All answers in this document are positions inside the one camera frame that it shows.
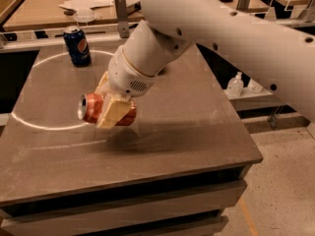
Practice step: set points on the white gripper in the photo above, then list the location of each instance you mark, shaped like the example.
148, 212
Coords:
125, 76

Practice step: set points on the clear sanitizer bottle left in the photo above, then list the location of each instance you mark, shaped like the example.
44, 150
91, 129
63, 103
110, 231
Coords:
235, 85

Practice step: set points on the grey metal post left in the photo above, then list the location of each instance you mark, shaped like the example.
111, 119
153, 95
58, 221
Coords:
122, 18

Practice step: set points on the blue pepsi can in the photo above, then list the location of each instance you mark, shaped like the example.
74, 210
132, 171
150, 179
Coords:
77, 46

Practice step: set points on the cabinet drawer fronts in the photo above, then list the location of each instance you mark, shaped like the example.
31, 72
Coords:
190, 212

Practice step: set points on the clear plastic lid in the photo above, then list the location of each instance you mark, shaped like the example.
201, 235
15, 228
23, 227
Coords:
84, 16

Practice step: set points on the clear sanitizer bottle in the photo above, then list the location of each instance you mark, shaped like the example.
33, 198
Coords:
254, 86
235, 85

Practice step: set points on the red coke can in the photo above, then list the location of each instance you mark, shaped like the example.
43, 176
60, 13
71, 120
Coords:
89, 109

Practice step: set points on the white papers on desk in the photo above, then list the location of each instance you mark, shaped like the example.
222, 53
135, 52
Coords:
79, 4

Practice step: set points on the clear sanitizer bottle right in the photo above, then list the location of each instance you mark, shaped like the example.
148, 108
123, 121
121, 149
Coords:
254, 86

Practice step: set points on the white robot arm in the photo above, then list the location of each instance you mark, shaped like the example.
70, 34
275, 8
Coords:
279, 58

